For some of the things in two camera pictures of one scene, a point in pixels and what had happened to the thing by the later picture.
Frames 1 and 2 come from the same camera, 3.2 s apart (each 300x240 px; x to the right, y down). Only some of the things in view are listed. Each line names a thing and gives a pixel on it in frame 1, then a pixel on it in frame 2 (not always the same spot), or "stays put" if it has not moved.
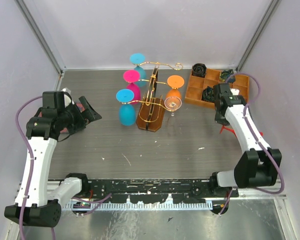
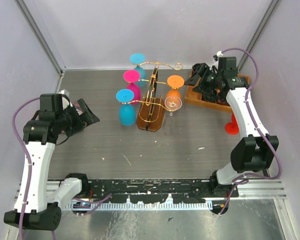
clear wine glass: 172,104 stays put
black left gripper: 89,115 stays put
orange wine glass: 174,82 stays put
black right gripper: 221,120 to 203,70
